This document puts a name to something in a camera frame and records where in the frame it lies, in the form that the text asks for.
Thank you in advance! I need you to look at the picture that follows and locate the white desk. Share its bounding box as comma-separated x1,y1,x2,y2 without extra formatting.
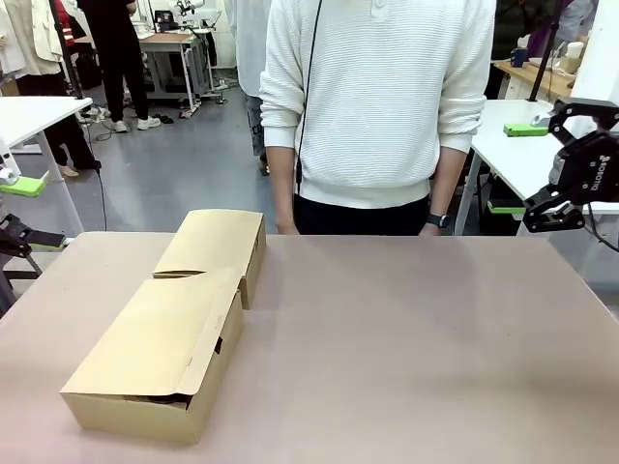
454,99,619,238

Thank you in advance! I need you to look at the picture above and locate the person in black clothes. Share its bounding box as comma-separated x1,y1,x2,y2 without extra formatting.
76,0,162,134

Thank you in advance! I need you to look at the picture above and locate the person in cream jacket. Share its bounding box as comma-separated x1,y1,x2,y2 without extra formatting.
0,0,103,179

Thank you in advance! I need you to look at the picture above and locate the small cardboard box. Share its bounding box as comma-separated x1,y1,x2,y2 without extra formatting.
152,209,267,310

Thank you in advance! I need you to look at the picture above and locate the person in dark jacket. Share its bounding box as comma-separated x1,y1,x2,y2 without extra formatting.
483,0,557,101

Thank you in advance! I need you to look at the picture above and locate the black stand pole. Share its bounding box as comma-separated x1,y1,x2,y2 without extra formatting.
526,0,565,102

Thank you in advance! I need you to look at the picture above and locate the large cardboard box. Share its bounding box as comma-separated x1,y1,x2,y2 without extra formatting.
60,267,246,446

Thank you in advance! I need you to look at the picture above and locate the white table with legs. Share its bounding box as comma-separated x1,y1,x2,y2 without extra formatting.
0,96,93,234

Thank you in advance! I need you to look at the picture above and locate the white cylinder roll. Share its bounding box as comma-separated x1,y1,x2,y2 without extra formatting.
565,42,584,74

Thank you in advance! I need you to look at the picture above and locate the wooden table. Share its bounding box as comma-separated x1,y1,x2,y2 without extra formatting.
492,53,584,102

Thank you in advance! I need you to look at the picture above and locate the person in white sweater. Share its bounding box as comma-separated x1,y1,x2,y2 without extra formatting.
259,0,497,237

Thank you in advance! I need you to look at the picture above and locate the dark stool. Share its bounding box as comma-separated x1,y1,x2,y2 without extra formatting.
0,250,43,315

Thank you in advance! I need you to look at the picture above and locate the thin black cord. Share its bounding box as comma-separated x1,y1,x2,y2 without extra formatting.
295,0,324,195

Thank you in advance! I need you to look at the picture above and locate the person's right forearm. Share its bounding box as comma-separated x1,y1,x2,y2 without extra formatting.
266,143,298,223

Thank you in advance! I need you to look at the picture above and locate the wood top workbench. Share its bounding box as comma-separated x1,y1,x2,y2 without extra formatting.
137,29,221,120

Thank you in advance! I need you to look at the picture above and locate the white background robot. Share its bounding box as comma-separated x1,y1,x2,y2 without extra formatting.
166,0,209,23

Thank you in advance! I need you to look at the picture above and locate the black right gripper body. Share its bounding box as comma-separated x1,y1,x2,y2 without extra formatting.
548,130,619,205

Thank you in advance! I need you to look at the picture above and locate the black right arm cable sleeve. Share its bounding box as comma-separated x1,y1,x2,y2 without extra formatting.
582,202,619,253

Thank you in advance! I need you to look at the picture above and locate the person's left forearm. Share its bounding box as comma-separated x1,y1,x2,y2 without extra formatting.
427,143,468,218

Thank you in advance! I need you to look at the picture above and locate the person's right hand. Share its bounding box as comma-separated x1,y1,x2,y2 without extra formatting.
275,212,302,237

